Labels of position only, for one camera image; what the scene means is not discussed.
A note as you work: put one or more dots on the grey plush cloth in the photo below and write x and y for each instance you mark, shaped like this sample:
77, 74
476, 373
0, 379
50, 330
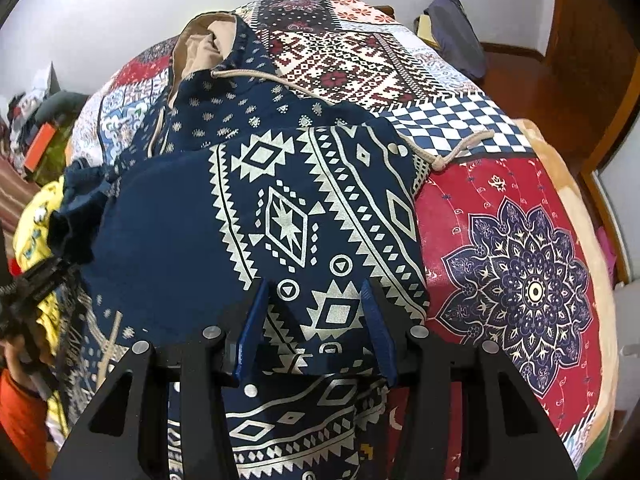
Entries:
65, 105

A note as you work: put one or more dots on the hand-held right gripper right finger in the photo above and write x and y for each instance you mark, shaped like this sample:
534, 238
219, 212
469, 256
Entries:
378, 330

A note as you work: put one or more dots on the patchwork printed bedspread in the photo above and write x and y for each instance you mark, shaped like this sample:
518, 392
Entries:
520, 270

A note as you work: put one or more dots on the yellow cartoon blanket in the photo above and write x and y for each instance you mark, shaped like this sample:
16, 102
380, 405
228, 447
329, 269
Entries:
35, 230

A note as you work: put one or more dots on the person's left forearm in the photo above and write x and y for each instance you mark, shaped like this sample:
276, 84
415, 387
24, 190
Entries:
20, 420

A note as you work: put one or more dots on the dark grey pillow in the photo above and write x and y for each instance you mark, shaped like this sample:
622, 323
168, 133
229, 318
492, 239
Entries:
457, 35

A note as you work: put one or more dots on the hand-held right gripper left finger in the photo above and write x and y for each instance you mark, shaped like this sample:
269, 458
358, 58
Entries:
251, 325

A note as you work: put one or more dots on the navy patterned hoodie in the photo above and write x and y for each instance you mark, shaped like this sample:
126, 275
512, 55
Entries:
200, 220

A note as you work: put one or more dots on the orange box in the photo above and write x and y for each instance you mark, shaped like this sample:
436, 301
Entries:
40, 147

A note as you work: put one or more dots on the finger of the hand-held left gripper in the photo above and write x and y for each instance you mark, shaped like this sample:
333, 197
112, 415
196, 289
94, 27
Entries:
50, 277

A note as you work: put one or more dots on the wooden door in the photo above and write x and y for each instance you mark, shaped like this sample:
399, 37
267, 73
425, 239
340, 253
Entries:
590, 60

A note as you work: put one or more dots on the person's left hand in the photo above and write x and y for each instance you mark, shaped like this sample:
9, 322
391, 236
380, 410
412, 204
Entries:
15, 355

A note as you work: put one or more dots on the peach fleece blanket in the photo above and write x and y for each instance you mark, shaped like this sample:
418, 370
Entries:
575, 185

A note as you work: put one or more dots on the green patterned cloth pile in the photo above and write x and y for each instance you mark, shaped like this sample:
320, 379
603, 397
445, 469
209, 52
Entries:
60, 147

